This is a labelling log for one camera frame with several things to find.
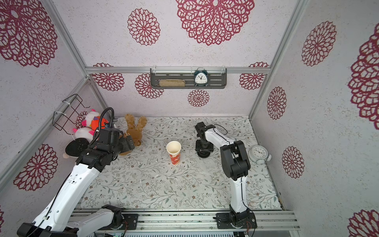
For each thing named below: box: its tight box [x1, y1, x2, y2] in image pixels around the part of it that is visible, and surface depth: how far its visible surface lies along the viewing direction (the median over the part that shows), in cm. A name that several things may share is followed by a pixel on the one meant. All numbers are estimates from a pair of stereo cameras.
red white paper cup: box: [165, 140, 182, 166], surface depth 87 cm
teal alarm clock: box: [194, 69, 209, 87], surface depth 92 cm
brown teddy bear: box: [119, 113, 148, 157], surface depth 105 cm
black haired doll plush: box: [65, 137, 90, 158], surface depth 78 cm
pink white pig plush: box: [72, 126, 96, 143], surface depth 86 cm
